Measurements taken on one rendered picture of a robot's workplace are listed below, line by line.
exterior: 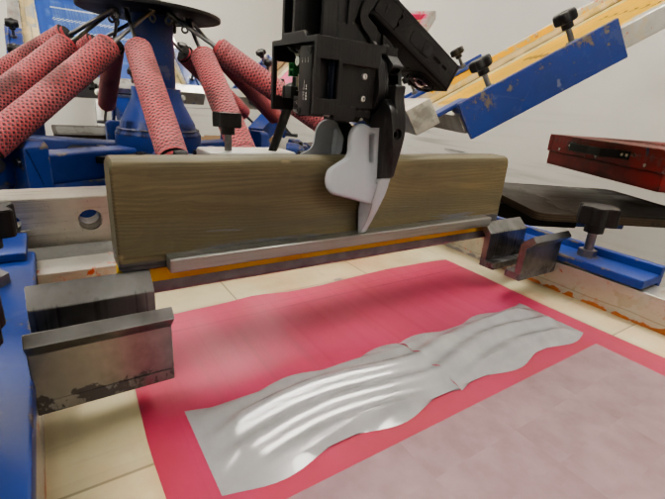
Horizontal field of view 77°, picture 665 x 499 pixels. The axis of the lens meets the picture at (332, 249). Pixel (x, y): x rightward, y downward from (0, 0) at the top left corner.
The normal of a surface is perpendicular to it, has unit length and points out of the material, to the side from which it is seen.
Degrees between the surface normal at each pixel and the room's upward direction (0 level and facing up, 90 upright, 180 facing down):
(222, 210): 90
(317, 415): 29
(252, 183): 90
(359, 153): 83
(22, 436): 0
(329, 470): 0
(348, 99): 90
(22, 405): 0
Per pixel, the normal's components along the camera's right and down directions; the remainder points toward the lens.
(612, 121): -0.83, 0.13
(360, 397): 0.30, -0.62
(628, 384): 0.07, -0.94
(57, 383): 0.55, 0.32
